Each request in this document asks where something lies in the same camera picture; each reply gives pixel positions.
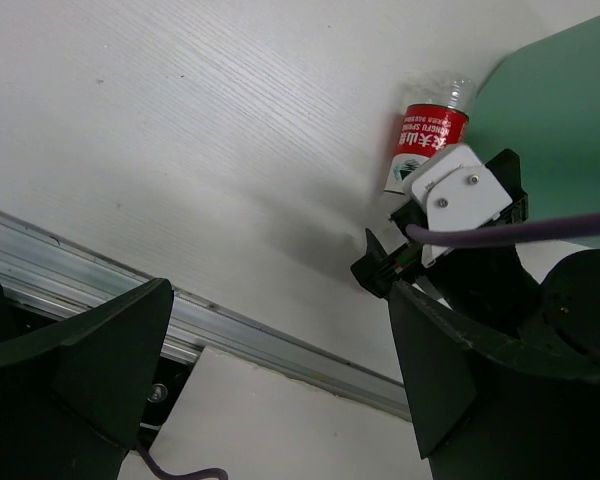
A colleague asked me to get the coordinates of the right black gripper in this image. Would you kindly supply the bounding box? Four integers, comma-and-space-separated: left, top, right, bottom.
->
350, 150, 539, 338

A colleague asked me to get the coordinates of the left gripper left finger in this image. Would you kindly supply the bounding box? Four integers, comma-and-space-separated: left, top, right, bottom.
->
0, 278, 174, 479

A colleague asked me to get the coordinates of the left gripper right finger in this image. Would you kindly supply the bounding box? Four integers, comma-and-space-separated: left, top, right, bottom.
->
388, 283, 600, 479

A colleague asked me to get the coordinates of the red label plastic bottle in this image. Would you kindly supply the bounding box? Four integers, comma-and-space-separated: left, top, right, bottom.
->
383, 71, 477, 195

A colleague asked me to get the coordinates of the green plastic bin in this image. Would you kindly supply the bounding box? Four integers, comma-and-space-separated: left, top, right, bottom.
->
465, 16, 600, 221

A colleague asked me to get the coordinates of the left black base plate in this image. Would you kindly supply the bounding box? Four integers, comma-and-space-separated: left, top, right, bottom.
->
0, 279, 192, 444

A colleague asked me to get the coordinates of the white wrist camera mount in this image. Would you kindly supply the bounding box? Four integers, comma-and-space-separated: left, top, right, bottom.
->
403, 143, 514, 268

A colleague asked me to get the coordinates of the aluminium rail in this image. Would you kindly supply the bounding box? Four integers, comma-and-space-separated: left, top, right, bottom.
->
0, 212, 411, 420

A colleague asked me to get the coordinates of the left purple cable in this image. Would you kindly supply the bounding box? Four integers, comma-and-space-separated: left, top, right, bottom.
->
137, 442, 229, 480

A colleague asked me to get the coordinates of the purple cable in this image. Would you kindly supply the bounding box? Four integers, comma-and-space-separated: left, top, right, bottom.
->
404, 209, 600, 248
137, 442, 229, 480

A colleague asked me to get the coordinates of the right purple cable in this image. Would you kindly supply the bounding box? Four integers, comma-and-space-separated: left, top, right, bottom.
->
404, 209, 600, 248

